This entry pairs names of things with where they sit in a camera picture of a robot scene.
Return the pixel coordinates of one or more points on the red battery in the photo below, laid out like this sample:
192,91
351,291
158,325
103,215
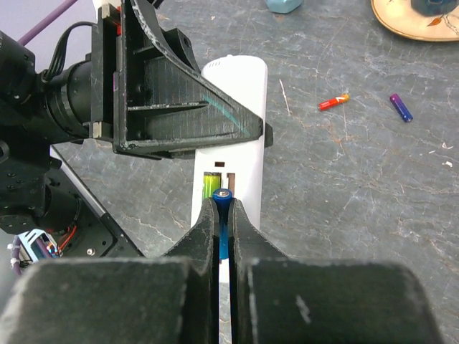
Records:
333,102

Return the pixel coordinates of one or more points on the light blue mug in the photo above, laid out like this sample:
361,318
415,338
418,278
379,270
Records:
283,6

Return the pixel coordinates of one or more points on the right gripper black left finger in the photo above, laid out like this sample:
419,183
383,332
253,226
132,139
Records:
168,299

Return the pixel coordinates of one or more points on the dark blue mug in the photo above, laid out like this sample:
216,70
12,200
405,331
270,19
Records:
433,7

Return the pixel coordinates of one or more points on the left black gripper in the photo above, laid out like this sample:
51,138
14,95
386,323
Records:
157,103

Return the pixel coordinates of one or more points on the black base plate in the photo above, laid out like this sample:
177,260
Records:
79,222

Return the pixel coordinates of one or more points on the beige floral plate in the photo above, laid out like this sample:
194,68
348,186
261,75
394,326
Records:
400,18

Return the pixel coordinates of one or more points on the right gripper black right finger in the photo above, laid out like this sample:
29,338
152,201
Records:
278,299

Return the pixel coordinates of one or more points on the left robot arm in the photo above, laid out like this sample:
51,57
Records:
38,110

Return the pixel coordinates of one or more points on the white remote control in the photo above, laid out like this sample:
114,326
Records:
244,78

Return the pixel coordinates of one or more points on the grey cable duct rail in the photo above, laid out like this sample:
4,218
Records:
31,246

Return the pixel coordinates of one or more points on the green battery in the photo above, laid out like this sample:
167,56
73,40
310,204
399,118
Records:
211,182

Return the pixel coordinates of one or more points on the purple battery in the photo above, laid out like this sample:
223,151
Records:
401,108

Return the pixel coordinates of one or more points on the blue battery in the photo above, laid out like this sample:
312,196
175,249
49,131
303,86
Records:
223,198

